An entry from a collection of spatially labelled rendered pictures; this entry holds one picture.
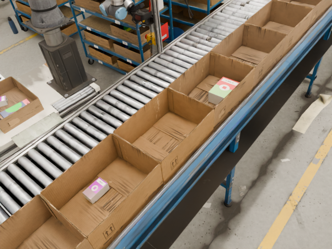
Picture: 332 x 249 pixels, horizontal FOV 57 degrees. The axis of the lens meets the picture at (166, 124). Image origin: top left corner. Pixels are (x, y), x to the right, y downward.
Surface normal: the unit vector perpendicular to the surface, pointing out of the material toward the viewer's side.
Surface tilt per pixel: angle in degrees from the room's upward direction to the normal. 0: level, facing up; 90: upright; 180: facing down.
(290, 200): 0
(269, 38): 90
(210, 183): 0
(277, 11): 90
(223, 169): 0
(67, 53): 90
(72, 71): 90
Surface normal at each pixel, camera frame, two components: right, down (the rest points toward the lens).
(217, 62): -0.62, 0.59
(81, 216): -0.10, -0.68
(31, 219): 0.76, 0.41
